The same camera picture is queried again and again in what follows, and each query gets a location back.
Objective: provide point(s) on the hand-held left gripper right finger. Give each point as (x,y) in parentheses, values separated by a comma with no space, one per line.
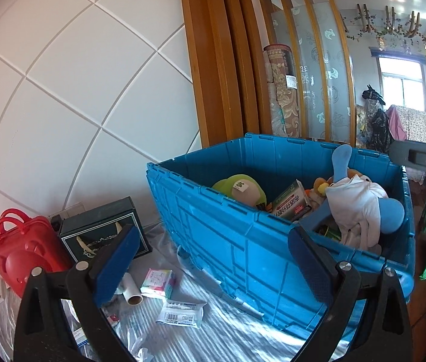
(307,264)

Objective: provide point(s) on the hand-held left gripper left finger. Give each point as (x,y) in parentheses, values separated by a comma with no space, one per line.
(116,267)

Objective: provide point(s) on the pink and green tissue pack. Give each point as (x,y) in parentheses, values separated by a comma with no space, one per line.
(156,281)

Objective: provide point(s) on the blue plastic crate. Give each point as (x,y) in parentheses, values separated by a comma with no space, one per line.
(235,241)

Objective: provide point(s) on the white wipes packet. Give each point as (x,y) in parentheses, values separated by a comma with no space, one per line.
(181,313)

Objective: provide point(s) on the floral blanket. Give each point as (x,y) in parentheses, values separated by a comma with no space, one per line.
(424,124)

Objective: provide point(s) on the pink cloth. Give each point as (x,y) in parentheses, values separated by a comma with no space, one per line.
(396,124)

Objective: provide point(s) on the dark green gift box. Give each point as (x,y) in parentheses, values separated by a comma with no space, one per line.
(96,230)

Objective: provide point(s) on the coat stand with dark bags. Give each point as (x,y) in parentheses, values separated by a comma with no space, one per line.
(378,128)

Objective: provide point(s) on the blue plush toy white shirt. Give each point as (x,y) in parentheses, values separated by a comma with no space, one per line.
(352,203)

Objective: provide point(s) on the window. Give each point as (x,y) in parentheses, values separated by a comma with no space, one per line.
(401,79)

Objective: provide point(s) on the orange and yellow plush toy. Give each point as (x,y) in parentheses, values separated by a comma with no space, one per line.
(319,187)

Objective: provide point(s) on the small white and blue box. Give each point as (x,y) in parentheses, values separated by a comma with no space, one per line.
(79,337)

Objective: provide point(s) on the red bear-shaped plastic case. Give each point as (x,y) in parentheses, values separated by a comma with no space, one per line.
(20,256)

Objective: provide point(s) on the green plush toy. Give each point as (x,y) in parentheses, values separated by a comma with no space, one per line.
(235,186)

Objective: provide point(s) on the wooden frosted glass partition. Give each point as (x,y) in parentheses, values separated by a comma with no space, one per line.
(329,64)

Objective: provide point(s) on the hanging vine ceiling decoration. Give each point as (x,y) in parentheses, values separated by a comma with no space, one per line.
(386,32)

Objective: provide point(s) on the rolled patterned carpet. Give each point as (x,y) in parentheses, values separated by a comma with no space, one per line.
(284,101)

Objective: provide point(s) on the wall socket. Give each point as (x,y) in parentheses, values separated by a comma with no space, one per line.
(73,209)

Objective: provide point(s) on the wooden door frame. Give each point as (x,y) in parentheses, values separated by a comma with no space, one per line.
(216,64)

